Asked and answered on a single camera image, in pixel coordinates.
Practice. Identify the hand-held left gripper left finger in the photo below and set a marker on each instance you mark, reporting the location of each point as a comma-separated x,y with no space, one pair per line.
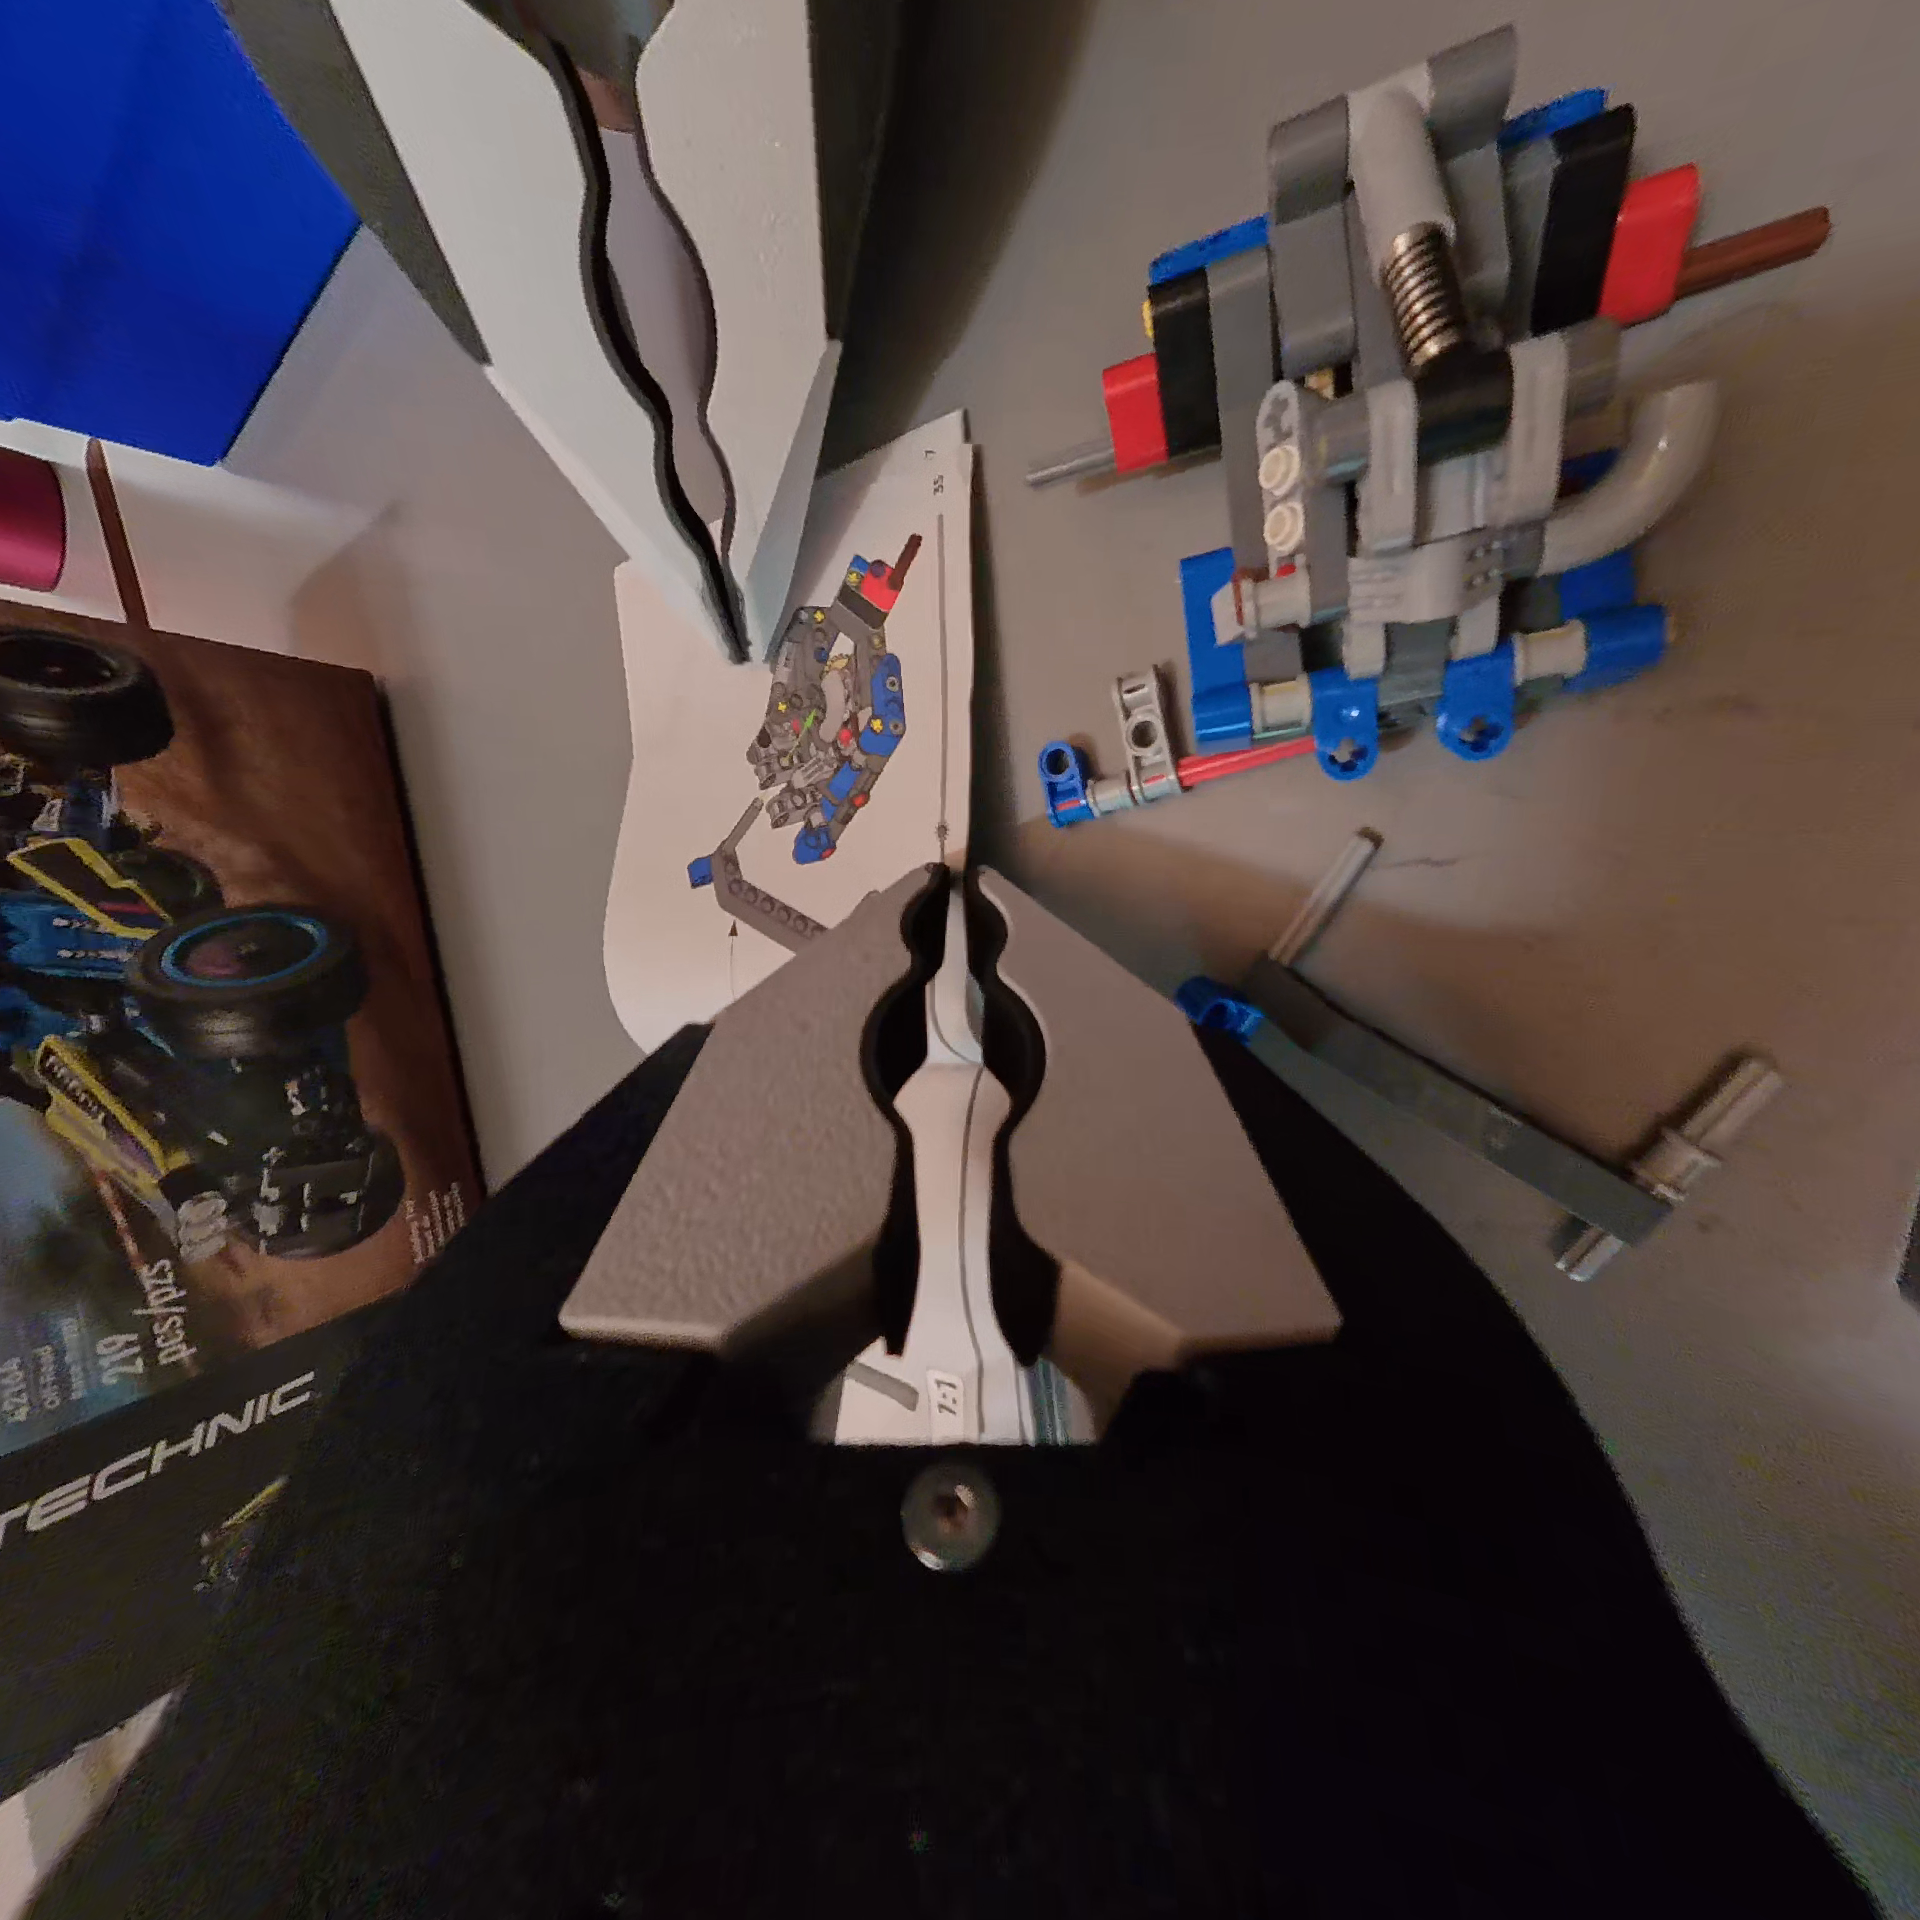
720,1141

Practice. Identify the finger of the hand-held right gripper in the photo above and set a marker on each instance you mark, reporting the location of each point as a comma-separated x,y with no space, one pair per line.
751,225
495,180

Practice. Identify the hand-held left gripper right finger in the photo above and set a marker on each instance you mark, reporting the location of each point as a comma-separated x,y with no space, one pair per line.
1155,1155

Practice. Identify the grey lego beam with pins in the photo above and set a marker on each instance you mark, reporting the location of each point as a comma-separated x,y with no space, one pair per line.
1424,1096

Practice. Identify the lego instruction booklet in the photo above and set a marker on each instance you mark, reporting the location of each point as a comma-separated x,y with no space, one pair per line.
839,539

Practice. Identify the partly built lego model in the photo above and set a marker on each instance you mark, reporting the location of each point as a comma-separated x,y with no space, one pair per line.
1424,493

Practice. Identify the lego set cardboard box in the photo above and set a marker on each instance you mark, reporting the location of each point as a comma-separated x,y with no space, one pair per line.
300,840

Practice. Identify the blue plastic bin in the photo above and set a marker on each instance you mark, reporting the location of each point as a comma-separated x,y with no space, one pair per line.
136,225

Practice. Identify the magenta bar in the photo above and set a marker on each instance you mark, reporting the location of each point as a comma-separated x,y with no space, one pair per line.
28,524

